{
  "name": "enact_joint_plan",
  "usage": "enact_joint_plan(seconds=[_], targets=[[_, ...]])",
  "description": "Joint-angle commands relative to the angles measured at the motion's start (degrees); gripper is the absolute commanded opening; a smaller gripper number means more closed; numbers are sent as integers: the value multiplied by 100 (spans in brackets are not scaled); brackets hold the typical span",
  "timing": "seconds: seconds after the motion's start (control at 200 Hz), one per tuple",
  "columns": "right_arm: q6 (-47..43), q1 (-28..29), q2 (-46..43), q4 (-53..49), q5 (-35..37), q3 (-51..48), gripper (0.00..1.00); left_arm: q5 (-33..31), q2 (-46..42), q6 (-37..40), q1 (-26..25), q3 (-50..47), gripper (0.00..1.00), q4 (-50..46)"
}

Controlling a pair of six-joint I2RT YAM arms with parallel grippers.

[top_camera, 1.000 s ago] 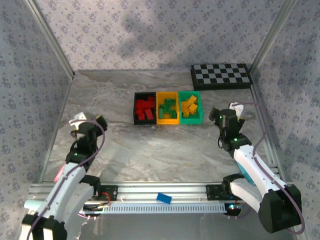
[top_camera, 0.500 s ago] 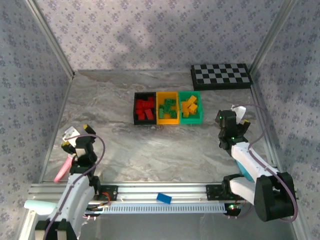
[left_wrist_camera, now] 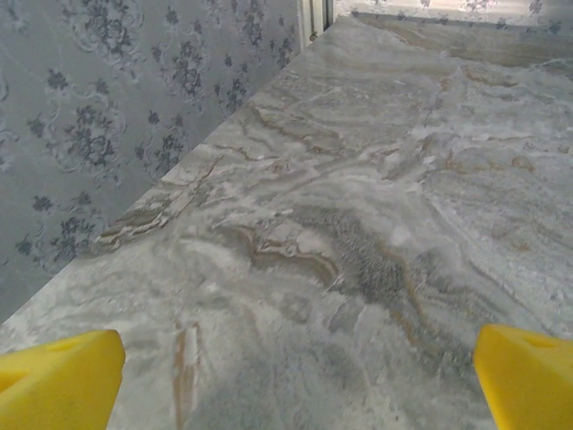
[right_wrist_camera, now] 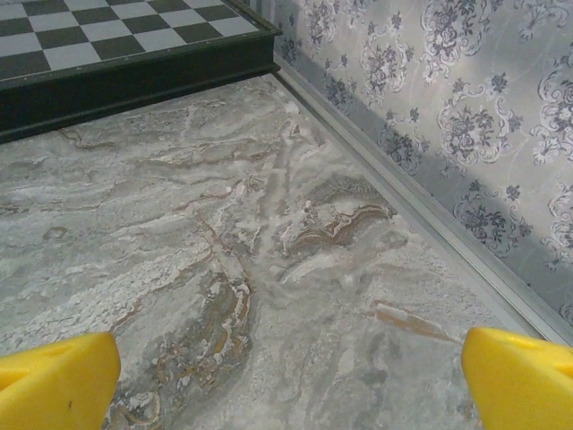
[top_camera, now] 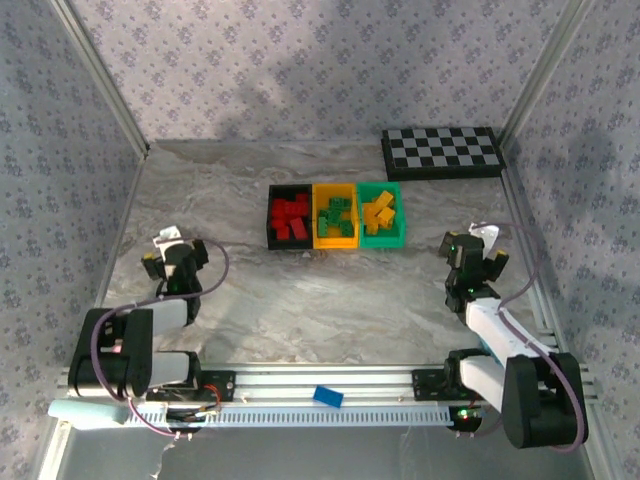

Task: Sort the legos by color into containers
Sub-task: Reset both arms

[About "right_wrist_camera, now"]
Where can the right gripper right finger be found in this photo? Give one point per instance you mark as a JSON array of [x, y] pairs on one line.
[[524, 385]]

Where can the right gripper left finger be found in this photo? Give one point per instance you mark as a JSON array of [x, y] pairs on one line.
[[53, 385]]

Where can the black grey chessboard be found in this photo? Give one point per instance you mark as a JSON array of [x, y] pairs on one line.
[[89, 45]]

